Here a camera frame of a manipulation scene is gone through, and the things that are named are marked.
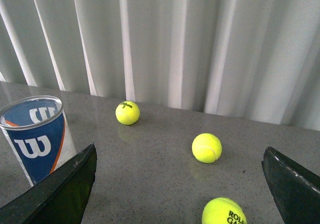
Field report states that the plain yellow tennis ball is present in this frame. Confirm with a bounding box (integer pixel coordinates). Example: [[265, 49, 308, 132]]
[[191, 133, 222, 164]]

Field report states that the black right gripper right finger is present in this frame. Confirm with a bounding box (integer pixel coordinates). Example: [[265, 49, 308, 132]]
[[261, 147, 320, 224]]

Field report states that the clear Wilson tennis ball can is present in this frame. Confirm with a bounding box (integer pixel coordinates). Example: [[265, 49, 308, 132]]
[[0, 95, 77, 186]]

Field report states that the Roland Garros tennis ball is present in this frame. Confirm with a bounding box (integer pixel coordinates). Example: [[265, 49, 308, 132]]
[[201, 197, 247, 224]]

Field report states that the Wilson 3 tennis ball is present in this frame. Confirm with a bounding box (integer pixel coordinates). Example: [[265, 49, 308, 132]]
[[115, 101, 140, 125]]

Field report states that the white pleated curtain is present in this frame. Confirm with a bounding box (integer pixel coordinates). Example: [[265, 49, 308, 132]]
[[0, 0, 320, 130]]

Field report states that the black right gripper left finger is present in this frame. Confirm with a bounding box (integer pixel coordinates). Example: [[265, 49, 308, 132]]
[[0, 144, 97, 224]]

